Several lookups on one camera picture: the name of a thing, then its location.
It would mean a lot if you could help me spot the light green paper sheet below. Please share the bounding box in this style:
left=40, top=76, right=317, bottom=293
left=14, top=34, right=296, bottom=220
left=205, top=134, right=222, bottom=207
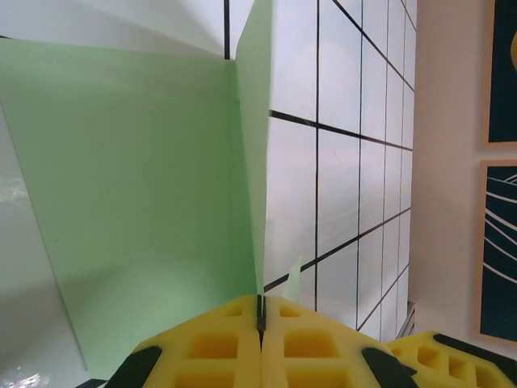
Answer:
left=0, top=0, right=304, bottom=373

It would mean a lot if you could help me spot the aluminium side rail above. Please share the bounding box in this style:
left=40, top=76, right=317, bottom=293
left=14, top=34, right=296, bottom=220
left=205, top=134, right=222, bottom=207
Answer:
left=395, top=301, right=417, bottom=348

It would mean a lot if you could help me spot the dark wall panel orange oval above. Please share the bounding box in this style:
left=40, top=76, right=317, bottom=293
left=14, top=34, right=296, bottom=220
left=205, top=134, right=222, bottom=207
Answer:
left=482, top=0, right=517, bottom=151

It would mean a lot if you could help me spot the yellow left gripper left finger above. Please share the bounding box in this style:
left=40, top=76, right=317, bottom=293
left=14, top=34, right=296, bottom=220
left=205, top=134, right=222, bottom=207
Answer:
left=135, top=294, right=263, bottom=388

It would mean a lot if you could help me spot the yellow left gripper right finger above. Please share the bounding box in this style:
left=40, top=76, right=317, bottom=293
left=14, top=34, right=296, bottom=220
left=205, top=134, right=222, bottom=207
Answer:
left=262, top=297, right=387, bottom=388

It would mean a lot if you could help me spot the dark wall panel pink feather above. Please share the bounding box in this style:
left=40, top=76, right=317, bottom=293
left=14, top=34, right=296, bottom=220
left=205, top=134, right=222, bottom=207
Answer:
left=479, top=159, right=517, bottom=345

